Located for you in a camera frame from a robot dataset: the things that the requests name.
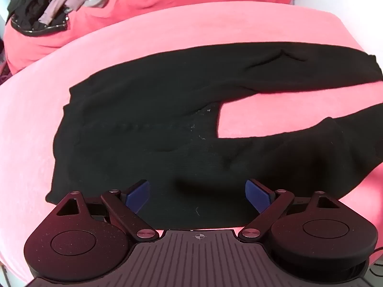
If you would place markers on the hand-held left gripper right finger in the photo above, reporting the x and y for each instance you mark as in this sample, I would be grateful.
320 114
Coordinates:
255 195

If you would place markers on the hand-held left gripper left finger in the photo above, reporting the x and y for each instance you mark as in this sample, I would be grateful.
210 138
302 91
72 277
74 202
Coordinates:
138 195

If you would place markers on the black pants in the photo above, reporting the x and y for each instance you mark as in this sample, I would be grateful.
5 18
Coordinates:
149 110

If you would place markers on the pink bed blanket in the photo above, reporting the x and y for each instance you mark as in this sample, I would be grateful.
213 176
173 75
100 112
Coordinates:
167 33

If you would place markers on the black studded garment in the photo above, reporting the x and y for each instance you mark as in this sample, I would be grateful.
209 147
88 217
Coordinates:
25 9

